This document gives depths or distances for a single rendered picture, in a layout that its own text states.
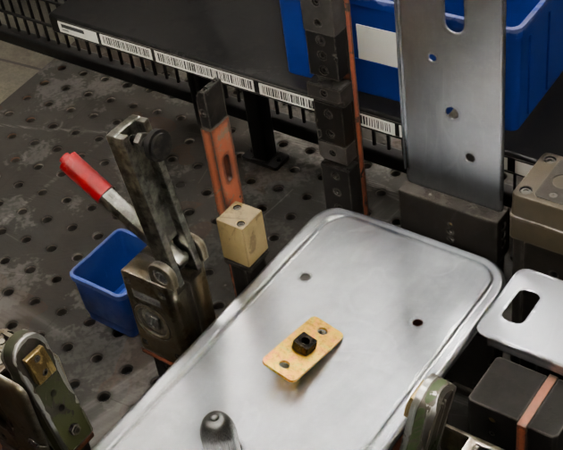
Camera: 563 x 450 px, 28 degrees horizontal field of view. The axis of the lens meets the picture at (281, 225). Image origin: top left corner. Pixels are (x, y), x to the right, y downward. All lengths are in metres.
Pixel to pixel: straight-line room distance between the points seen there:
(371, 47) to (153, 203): 0.37
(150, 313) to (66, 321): 0.46
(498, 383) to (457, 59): 0.31
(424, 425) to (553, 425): 0.18
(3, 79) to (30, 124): 1.52
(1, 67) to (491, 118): 2.59
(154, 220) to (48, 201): 0.78
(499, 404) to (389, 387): 0.10
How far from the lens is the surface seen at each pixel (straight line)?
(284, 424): 1.01
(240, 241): 1.11
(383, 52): 1.27
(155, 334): 1.15
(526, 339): 1.06
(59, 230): 1.73
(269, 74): 1.37
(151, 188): 1.03
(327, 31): 1.20
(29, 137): 1.95
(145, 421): 1.03
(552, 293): 1.10
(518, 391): 1.05
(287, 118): 1.75
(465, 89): 1.11
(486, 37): 1.07
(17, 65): 3.55
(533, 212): 1.12
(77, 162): 1.09
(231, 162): 1.12
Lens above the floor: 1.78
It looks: 41 degrees down
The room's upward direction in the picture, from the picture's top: 9 degrees counter-clockwise
